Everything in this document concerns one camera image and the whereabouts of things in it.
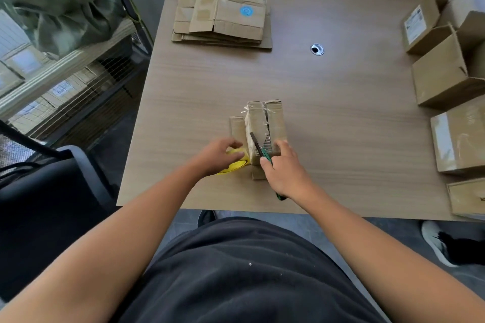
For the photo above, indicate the flattened box with blue sticker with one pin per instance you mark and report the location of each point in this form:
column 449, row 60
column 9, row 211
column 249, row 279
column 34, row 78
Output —
column 235, row 16

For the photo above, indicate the green utility knife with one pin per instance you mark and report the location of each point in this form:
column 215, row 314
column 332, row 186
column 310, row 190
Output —
column 257, row 148

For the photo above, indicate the open box with white label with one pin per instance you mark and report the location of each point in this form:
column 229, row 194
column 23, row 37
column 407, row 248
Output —
column 420, row 23

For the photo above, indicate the person's right forearm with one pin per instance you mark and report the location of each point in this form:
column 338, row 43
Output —
column 379, row 254

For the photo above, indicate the person's right hand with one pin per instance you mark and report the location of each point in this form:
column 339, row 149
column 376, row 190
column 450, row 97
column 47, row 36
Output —
column 286, row 175

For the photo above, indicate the black metal shelf rack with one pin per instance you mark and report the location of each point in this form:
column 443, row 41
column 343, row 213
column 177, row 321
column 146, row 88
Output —
column 125, row 54

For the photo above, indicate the row of labelled shelf cartons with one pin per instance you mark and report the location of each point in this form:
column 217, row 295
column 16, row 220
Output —
column 57, row 88

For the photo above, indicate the black office chair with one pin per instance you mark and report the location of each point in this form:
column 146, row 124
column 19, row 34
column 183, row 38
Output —
column 45, row 205

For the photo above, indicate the stack of flattened cardboard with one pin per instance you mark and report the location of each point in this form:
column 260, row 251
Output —
column 182, row 27

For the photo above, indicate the open plain cardboard box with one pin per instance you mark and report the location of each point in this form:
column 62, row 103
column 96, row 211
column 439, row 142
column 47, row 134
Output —
column 439, row 76

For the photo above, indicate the taped closed cardboard box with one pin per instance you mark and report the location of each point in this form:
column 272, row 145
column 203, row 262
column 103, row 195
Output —
column 460, row 141

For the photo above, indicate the small torn cardboard box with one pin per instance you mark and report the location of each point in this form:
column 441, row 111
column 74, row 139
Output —
column 255, row 122

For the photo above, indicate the dark shoe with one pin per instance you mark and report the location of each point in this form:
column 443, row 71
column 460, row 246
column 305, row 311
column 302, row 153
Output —
column 206, row 217

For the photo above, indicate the person's left forearm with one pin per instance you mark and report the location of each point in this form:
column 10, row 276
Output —
column 113, row 243

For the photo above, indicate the person's left hand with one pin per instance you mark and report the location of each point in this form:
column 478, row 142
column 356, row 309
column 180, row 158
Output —
column 214, row 156

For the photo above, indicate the black garment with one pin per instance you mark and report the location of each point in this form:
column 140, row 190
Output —
column 246, row 277

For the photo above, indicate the small closed cardboard box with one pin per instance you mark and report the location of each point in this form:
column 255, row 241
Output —
column 468, row 198

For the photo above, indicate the person's left fingers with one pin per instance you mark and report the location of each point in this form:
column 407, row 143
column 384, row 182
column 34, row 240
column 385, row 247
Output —
column 233, row 143

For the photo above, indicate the yellow tape roll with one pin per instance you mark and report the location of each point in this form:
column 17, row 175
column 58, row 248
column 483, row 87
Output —
column 237, row 165

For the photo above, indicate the person's right thumb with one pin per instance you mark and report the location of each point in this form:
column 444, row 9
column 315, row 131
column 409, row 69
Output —
column 266, row 167

